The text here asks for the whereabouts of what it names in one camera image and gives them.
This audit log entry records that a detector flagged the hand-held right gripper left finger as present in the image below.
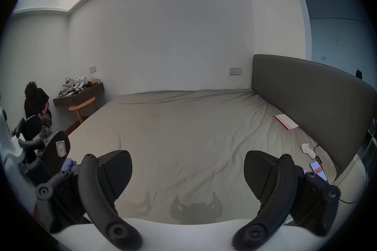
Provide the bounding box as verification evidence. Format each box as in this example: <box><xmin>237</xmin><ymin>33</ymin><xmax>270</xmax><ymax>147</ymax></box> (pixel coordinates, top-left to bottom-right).
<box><xmin>35</xmin><ymin>150</ymin><xmax>145</xmax><ymax>251</ymax></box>

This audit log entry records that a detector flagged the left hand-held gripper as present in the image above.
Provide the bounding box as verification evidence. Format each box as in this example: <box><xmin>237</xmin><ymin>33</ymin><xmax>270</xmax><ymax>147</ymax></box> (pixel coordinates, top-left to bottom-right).
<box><xmin>0</xmin><ymin>107</ymin><xmax>71</xmax><ymax>186</ymax></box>

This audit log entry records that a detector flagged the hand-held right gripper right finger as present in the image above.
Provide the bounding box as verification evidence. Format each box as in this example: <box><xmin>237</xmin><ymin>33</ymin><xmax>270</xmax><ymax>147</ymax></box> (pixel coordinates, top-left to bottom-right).
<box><xmin>232</xmin><ymin>150</ymin><xmax>341</xmax><ymax>248</ymax></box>

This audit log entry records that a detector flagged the blue cloth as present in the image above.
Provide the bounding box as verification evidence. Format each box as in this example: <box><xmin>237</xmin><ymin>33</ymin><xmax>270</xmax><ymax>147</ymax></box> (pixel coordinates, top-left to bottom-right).
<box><xmin>61</xmin><ymin>158</ymin><xmax>78</xmax><ymax>174</ymax></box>

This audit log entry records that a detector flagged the phone with red screen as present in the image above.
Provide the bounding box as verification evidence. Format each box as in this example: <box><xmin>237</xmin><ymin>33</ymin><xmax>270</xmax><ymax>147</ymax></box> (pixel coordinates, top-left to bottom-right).
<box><xmin>310</xmin><ymin>160</ymin><xmax>328</xmax><ymax>182</ymax></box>

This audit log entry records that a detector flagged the wooden chair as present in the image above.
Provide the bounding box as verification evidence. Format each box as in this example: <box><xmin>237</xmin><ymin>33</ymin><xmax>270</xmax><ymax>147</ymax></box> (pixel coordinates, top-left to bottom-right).
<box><xmin>68</xmin><ymin>97</ymin><xmax>99</xmax><ymax>124</ymax></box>

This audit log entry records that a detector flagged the white card with pink edge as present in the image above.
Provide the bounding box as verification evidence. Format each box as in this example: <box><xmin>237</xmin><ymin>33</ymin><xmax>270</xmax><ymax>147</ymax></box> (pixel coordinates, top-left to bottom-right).
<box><xmin>274</xmin><ymin>114</ymin><xmax>300</xmax><ymax>130</ymax></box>

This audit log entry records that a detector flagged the grey padded headboard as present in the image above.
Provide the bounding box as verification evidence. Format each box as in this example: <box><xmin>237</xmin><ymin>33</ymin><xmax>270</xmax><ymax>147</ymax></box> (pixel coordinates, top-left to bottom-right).
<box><xmin>251</xmin><ymin>54</ymin><xmax>377</xmax><ymax>183</ymax></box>

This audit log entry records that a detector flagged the bed with beige sheet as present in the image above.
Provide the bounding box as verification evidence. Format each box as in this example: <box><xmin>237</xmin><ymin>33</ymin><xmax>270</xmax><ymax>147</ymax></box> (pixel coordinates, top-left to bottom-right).
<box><xmin>65</xmin><ymin>88</ymin><xmax>369</xmax><ymax>227</ymax></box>

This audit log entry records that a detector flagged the black cable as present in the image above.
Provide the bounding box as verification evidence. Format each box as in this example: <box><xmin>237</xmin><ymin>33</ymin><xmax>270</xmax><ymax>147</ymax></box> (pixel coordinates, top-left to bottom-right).
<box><xmin>312</xmin><ymin>143</ymin><xmax>359</xmax><ymax>204</ymax></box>

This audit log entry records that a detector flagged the dark wall shelf with items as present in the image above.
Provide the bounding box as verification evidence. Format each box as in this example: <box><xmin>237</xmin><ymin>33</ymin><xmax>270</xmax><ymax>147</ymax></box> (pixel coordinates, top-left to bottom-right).
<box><xmin>53</xmin><ymin>76</ymin><xmax>105</xmax><ymax>108</ymax></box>

